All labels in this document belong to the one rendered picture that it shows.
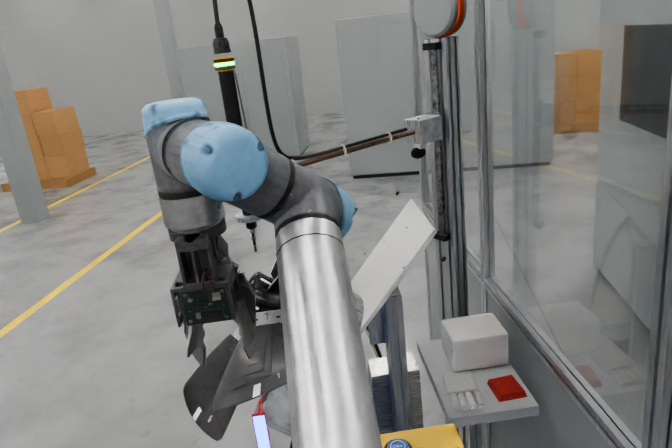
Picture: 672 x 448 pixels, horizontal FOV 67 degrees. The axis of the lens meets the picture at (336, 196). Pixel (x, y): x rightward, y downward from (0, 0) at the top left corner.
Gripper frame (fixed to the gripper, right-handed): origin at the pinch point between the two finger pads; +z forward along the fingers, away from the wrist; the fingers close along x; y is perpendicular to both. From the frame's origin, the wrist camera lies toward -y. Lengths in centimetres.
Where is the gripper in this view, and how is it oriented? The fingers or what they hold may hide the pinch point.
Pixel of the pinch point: (225, 350)
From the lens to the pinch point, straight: 77.1
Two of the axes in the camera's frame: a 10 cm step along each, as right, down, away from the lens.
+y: 0.8, 2.8, -9.6
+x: 9.9, -1.3, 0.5
